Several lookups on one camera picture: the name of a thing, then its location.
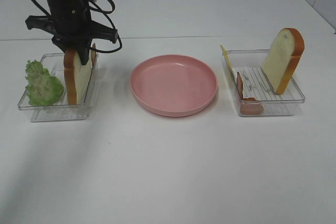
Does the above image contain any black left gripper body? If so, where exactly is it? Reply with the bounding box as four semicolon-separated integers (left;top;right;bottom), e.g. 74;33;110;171
25;0;118;51

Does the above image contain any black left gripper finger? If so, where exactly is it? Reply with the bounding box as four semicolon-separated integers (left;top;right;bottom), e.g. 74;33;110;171
76;45;90;65

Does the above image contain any bread slice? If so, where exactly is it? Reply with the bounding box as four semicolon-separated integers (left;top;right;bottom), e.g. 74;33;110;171
261;28;305;94
64;48;96;105

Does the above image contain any green lettuce leaf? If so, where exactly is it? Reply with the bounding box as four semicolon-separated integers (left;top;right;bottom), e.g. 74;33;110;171
25;60;64;106

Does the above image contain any bacon strip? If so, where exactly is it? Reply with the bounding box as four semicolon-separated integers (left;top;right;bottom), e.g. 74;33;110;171
237;72;264;116
90;43;98;67

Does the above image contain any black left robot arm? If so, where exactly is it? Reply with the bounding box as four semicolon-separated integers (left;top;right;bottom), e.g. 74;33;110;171
25;0;120;65

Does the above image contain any clear left plastic container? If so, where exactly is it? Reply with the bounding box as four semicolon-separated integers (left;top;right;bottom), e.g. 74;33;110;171
18;53;99;122

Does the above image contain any clear plastic container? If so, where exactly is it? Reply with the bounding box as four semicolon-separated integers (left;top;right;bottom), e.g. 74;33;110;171
226;49;306;116
18;53;99;122

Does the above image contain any pink round plate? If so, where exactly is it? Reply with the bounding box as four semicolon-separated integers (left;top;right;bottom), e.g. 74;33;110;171
130;55;218;117

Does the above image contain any yellow cheese slice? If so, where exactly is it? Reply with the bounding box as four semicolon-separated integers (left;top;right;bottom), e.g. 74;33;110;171
220;45;235;90

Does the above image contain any clear right plastic container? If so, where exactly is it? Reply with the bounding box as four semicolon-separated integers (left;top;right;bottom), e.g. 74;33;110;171
226;49;306;116

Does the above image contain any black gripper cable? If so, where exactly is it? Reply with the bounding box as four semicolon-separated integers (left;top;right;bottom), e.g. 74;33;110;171
9;0;123;54

